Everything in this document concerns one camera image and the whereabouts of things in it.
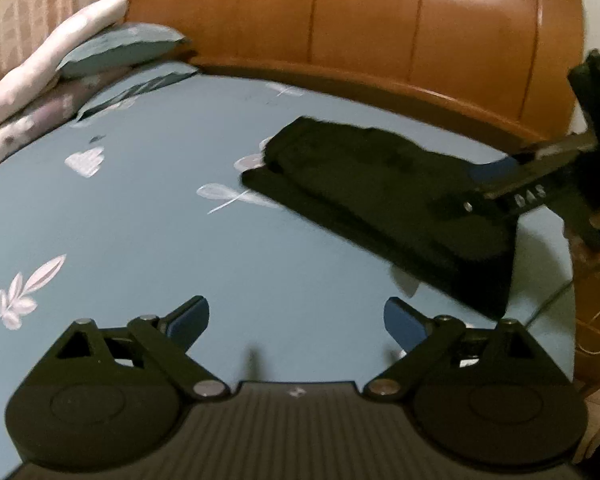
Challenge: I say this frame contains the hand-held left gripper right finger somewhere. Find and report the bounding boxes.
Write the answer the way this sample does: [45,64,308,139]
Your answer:
[362,296,573,402]

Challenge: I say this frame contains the black pants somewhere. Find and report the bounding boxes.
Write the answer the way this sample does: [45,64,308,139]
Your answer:
[240,116,521,321]

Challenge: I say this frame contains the purple floral quilt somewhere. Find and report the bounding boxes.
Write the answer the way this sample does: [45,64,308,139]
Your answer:
[0,67,131,176]

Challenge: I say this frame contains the white cable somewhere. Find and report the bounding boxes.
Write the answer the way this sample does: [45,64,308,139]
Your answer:
[575,292,600,358]

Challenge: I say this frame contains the flat blue pillow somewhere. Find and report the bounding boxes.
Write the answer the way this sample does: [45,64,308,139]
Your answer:
[72,70,198,123]

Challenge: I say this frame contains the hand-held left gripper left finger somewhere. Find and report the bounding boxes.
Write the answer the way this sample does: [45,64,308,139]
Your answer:
[27,295,231,401]

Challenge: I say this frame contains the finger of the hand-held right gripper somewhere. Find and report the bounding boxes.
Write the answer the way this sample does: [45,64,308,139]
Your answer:
[425,190,511,218]
[467,155,536,183]

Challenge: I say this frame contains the patterned curtain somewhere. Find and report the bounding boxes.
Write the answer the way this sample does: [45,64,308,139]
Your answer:
[0,0,81,91]

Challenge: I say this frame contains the wooden headboard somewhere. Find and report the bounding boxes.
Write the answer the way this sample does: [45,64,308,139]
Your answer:
[125,0,588,151]

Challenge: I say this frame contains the thick blue pillow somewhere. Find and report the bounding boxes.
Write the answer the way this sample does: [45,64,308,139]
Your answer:
[55,22,193,81]

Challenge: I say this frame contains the pink floral quilt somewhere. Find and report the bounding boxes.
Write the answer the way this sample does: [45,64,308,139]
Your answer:
[0,0,131,136]

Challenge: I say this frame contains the bed with blue floral sheet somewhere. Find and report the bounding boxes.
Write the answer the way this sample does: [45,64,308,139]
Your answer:
[0,60,578,480]

